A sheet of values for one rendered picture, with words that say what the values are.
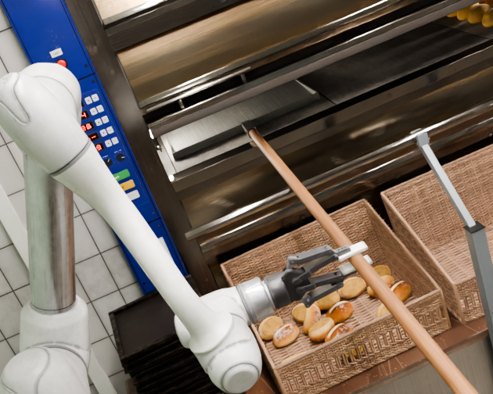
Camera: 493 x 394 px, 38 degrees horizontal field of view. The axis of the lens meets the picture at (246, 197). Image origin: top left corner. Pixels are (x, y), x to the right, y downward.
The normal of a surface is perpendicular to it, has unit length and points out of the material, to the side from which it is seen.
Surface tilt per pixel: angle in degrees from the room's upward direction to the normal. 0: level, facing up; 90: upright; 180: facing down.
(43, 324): 51
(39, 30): 90
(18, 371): 5
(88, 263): 90
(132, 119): 90
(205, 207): 70
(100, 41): 90
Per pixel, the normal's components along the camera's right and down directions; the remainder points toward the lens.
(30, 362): -0.32, -0.79
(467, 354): 0.24, 0.37
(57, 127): 0.58, -0.03
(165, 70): 0.11, 0.05
